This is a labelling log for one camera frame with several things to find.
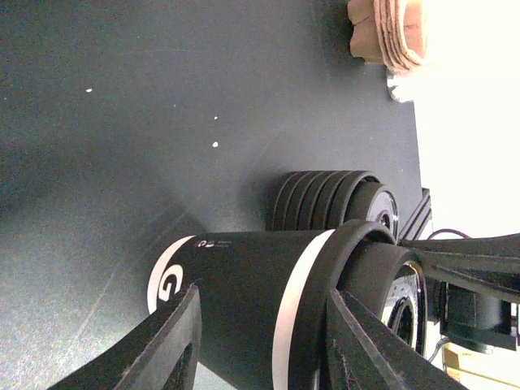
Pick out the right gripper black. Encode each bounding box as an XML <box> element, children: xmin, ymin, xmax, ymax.
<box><xmin>400</xmin><ymin>233</ymin><xmax>519</xmax><ymax>353</ymax></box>

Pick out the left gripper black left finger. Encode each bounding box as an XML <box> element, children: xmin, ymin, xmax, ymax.
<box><xmin>52</xmin><ymin>284</ymin><xmax>202</xmax><ymax>389</ymax></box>

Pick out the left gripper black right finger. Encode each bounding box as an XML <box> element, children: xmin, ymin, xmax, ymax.
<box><xmin>326</xmin><ymin>288</ymin><xmax>464</xmax><ymax>389</ymax></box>

